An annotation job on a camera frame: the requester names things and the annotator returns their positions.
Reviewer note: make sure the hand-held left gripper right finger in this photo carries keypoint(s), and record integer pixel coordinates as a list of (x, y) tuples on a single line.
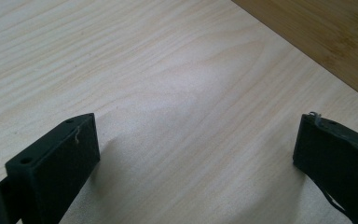
[(338, 161)]

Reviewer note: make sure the wooden tea box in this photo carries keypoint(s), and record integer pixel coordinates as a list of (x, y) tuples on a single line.
[(329, 31)]

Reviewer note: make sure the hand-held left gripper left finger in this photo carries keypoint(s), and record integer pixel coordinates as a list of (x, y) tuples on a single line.
[(56, 168)]

